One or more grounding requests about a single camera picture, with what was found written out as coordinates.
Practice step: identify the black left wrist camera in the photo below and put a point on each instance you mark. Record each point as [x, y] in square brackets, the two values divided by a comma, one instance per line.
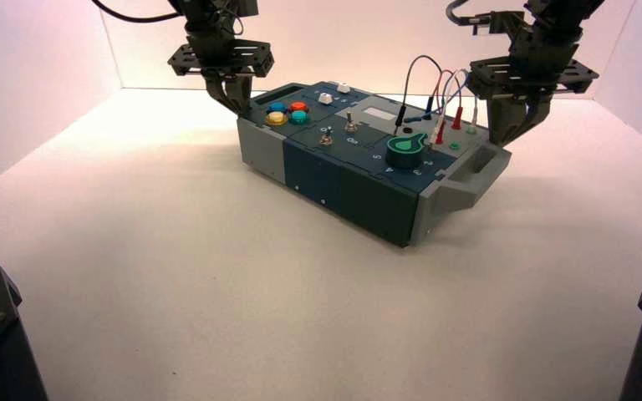
[248, 6]

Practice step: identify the metal toggle switch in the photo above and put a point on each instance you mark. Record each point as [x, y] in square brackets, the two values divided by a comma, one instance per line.
[350, 126]
[326, 140]

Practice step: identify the blue round push button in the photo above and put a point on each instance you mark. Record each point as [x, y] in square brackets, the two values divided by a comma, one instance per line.
[277, 107]

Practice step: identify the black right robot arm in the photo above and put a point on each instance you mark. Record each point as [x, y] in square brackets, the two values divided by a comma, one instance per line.
[562, 11]

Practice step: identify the white square key switch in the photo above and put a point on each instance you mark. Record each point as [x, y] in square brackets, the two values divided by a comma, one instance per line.
[343, 87]
[325, 98]

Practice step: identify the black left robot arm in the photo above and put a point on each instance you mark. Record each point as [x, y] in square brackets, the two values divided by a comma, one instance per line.
[204, 11]

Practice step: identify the green rotary selector knob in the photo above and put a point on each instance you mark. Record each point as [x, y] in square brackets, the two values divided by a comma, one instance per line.
[406, 152]

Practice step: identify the grey and teal control box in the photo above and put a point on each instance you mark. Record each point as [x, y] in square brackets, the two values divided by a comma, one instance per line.
[354, 188]

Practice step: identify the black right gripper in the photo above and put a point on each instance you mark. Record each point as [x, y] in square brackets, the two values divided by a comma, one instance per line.
[537, 69]

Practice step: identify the teal round push button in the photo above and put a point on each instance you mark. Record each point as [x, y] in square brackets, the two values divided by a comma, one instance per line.
[299, 117]

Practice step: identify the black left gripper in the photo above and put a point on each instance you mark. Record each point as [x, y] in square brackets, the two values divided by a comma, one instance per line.
[216, 58]

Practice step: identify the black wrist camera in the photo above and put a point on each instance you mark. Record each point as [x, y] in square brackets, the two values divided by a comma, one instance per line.
[248, 6]
[498, 22]

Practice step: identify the orange round push button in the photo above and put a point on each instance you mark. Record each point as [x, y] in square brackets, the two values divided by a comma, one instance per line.
[299, 106]

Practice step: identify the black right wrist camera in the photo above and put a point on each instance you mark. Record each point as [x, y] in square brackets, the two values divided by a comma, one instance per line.
[498, 22]

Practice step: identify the yellow round push button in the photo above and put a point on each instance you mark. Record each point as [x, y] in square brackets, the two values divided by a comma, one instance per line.
[276, 118]

